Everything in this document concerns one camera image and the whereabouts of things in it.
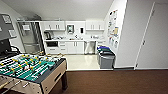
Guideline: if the stainless steel dishwasher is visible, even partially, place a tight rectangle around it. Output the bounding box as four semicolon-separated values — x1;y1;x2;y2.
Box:
84;40;97;55

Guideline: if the white drawer unit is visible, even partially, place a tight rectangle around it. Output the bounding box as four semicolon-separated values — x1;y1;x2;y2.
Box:
58;40;68;54

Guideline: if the white door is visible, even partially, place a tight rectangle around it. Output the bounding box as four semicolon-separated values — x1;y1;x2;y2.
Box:
135;2;168;70

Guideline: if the black coffee machine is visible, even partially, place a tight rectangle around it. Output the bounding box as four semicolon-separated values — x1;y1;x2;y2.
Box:
44;31;54;41

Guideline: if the white two-door base cabinet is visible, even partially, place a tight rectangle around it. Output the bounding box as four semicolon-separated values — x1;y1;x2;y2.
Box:
66;40;85;55

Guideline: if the green foosball table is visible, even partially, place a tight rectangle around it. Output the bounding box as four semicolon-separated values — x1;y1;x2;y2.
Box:
0;53;69;94

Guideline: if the grey paper towel dispenser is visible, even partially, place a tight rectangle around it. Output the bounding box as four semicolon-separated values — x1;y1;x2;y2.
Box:
66;24;75;35

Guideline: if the black built-in microwave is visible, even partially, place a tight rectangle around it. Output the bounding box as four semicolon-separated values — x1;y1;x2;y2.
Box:
45;40;59;48

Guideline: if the grey arcade machine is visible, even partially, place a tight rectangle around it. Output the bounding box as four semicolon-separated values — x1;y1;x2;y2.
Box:
0;13;20;58

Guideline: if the stainless steel refrigerator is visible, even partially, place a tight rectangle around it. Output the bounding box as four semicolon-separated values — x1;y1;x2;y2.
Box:
17;20;42;56

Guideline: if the grey trash bin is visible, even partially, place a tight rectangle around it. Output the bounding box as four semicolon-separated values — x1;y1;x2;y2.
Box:
98;48;114;64
99;52;116;70

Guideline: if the notice board with posters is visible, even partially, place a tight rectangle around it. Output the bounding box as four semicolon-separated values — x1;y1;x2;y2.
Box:
106;9;120;49

